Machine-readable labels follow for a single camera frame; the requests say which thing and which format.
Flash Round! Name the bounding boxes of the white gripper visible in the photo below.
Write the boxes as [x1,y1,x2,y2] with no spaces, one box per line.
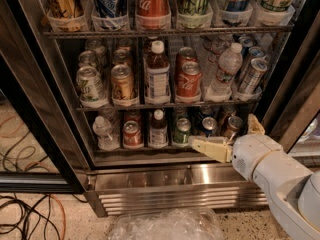
[188,113,283,181]

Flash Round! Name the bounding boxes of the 7up can shelf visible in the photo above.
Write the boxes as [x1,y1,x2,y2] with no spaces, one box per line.
[78,50,100,71]
[76,66,105,102]

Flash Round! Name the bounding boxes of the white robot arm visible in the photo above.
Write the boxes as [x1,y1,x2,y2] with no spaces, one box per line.
[188,114,320,240]

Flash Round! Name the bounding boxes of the brown can bottom shelf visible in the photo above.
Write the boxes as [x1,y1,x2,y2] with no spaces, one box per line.
[220,116,243,141]

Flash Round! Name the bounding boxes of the blue can bottom shelf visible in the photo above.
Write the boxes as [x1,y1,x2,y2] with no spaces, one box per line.
[198,117,217,137]

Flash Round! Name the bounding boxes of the green can bottom shelf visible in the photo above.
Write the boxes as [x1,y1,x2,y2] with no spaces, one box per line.
[173,118,191,145]

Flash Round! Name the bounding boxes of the front silver slim can middle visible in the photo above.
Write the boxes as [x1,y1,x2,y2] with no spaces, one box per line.
[238,58,268,94]

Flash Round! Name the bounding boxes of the silver slim can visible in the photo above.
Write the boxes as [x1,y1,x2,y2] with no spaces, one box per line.
[239,46,266,80]
[238,58,268,94]

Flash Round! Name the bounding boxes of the right glass fridge door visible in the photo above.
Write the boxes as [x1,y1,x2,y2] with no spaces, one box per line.
[256,12,320,168]

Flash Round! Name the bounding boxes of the glass fridge door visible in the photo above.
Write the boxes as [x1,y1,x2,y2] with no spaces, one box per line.
[256,12,320,168]
[0,0,90,193]

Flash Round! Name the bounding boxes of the clear water bottle middle shelf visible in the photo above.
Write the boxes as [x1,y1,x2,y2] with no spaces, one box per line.
[211,42,243,94]

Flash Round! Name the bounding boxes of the front red coke can middle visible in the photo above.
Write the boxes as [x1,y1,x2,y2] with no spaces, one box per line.
[176,61,202,98]

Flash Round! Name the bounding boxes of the brown juice bottle bottom shelf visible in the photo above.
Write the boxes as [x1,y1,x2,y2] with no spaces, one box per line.
[149,109,168,148]

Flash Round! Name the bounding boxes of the brown juice bottle shelf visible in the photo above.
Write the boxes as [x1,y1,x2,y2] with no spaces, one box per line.
[149,109,168,148]
[146,40,170,99]

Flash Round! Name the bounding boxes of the rear red coke can middle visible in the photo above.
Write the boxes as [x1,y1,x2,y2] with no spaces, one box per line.
[176,47,197,71]

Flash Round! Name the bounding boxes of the red coke can bottom shelf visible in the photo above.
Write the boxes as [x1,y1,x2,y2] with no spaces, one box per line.
[123,121,142,149]

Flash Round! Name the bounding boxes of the red coke can shelf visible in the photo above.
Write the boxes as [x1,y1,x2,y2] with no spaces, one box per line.
[123,121,142,149]
[137,0,169,29]

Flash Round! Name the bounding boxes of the brown juice bottle middle shelf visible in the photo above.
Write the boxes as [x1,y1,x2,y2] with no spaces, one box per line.
[146,40,170,99]

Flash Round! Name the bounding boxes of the gold can front middle shelf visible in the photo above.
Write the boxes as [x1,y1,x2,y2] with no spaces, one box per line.
[111,64,135,100]

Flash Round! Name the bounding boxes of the gold can shelf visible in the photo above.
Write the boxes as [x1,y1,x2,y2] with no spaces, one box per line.
[112,49,132,67]
[111,64,135,100]

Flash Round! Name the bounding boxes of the water bottle bottom shelf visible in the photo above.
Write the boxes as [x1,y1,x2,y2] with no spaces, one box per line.
[93,116,120,151]

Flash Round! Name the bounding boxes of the stainless steel fridge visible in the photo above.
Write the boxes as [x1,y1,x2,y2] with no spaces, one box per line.
[9,0,320,218]

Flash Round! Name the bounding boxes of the red coke can top shelf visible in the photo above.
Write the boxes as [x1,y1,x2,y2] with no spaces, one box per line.
[137,0,169,29]

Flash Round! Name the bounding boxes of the blue white can top shelf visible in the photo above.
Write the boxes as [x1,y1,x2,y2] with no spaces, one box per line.
[90,0,129,19]

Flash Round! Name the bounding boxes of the left glass fridge door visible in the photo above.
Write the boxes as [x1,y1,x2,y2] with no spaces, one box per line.
[0,0,90,193]

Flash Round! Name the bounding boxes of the yellow tall can top shelf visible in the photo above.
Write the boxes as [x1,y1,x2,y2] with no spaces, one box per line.
[48,0,84,19]

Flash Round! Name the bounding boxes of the clear plastic bag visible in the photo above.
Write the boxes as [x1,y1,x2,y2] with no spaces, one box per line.
[107,208,225,240]

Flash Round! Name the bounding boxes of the middle wire shelf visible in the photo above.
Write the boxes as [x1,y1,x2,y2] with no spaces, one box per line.
[76,99,259,112]

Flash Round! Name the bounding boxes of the wire shelf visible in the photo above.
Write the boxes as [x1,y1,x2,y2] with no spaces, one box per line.
[43,24,294,39]
[76,99,259,112]

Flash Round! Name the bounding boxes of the top wire shelf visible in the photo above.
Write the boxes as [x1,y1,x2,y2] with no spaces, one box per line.
[43,24,294,39]

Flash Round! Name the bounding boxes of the black and orange floor cables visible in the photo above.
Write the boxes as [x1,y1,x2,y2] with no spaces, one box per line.
[0,193,88,240]

